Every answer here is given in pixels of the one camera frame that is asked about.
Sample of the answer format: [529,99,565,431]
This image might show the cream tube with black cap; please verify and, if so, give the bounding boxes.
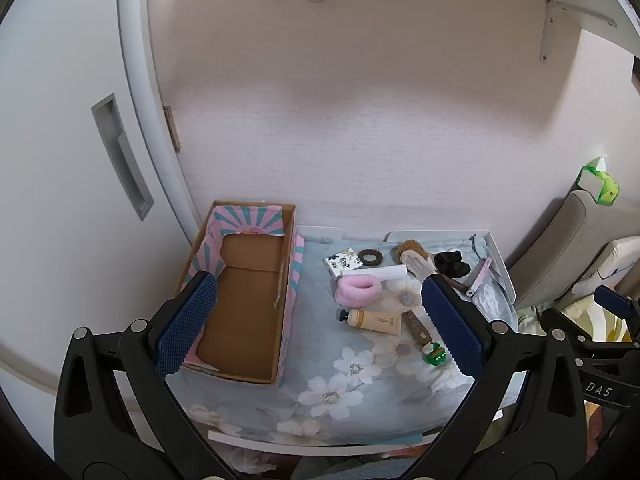
[336,308,402,336]

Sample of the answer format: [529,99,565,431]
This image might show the white refrigerator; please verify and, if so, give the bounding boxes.
[0,0,203,401]

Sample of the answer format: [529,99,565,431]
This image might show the green frog toy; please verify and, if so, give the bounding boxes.
[421,341,447,366]

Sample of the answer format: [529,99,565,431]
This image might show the beige chair back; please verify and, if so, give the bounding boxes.
[505,190,640,311]

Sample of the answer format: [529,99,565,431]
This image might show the black and white printed box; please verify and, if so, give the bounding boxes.
[324,248,362,278]

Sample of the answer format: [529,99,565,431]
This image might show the green tissue pack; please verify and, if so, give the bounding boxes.
[577,156,621,206]

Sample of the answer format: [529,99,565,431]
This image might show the pink fluffy headband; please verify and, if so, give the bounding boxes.
[335,275,383,306]

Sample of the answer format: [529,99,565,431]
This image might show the black scrunchie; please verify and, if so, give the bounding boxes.
[433,250,472,278]

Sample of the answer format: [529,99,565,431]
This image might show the pink and teal cardboard box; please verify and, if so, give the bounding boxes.
[172,201,306,387]

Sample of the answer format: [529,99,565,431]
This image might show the white pillow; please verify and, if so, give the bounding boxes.
[570,236,640,297]

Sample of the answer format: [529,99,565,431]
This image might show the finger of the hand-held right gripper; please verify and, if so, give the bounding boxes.
[541,306,632,346]
[594,285,640,343]

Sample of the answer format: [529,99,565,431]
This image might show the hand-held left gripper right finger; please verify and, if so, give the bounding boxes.
[405,274,587,480]

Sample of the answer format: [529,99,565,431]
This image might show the white tray table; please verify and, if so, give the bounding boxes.
[207,229,518,457]

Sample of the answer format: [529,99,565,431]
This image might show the grey recessed door handle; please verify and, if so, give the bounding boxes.
[91,93,154,221]

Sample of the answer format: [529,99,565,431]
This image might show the brown strap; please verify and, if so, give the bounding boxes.
[400,280,473,346]

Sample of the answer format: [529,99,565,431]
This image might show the small brown wall plate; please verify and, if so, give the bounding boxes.
[163,106,180,150]

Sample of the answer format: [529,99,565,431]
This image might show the brown bristle brush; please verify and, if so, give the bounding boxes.
[396,240,438,281]

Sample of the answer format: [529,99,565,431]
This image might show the white tube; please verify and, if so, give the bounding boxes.
[341,265,408,282]

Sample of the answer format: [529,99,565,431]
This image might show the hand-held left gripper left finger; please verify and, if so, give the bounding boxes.
[52,270,236,480]

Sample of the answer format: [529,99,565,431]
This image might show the blue floral cloth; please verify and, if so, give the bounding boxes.
[165,235,521,446]

